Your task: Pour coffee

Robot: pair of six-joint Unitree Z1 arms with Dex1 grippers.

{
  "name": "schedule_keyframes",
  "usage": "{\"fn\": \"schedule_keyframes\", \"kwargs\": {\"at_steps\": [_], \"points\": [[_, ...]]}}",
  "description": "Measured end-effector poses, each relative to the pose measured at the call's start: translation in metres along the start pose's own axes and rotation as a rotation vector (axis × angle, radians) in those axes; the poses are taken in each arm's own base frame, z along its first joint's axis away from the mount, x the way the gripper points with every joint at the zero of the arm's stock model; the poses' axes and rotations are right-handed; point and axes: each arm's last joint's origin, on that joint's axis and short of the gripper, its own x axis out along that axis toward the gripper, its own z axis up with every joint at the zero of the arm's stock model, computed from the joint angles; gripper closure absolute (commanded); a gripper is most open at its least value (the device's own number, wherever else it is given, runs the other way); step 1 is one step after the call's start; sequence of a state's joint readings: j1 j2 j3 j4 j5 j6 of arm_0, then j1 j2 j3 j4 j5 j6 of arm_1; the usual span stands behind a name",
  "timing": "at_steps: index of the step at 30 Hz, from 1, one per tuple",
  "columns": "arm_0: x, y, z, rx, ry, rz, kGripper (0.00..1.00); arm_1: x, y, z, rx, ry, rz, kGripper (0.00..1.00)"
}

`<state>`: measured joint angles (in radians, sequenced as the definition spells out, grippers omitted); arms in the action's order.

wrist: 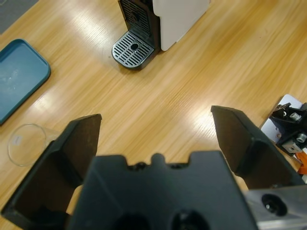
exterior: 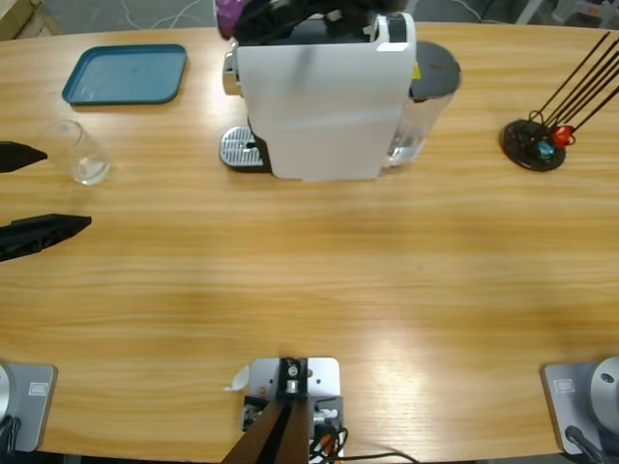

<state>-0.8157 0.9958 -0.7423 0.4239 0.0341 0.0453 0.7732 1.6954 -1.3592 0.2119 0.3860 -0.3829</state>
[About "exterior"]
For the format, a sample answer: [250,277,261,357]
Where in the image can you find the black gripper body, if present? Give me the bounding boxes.
[313,0,407,25]

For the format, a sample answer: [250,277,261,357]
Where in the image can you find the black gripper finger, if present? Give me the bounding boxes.
[0,214,92,263]
[232,0,315,44]
[0,141,48,174]

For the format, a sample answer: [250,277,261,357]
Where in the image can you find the purple coffee capsule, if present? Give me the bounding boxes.
[215,0,249,39]

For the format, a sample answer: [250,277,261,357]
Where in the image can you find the clear drinking glass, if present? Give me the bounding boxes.
[33,119,113,186]

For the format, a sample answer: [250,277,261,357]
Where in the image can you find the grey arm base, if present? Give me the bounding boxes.
[0,362,59,453]
[540,356,619,455]

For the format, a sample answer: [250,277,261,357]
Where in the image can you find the white capsule coffee machine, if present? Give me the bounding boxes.
[221,12,418,184]

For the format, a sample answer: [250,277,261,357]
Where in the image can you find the red coffee capsule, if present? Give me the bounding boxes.
[550,126,575,150]

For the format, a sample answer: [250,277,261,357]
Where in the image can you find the clear plastic water tank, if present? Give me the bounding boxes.
[379,41,463,178]

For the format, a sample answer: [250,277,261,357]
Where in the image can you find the teal plastic tray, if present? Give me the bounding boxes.
[61,43,189,106]

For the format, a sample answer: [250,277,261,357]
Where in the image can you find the metal grille drip tray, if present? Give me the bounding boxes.
[220,125,270,174]

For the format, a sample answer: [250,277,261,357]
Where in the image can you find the light wooden board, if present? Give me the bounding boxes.
[0,0,64,43]

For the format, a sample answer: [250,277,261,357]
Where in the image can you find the black capsule holder with rods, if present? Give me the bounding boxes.
[500,31,619,173]

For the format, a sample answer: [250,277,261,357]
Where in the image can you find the white plastic furniture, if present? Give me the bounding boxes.
[512,0,619,25]

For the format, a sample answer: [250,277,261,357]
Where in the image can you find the white paper tag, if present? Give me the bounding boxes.
[221,364,251,392]

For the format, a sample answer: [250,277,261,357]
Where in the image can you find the white floor cable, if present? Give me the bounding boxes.
[452,0,485,23]
[118,0,217,31]

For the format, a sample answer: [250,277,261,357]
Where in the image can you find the black base cable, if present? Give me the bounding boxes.
[0,415,23,453]
[564,424,608,464]

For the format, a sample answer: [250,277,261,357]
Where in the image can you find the dark brown camera post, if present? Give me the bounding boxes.
[222,357,310,464]

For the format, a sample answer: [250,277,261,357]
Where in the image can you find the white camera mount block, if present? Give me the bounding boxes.
[241,356,345,460]

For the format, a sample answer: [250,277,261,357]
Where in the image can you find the orange and black wire bundle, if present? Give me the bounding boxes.
[308,425,349,463]

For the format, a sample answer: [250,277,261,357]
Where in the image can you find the black table edge cable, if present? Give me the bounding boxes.
[338,451,422,464]

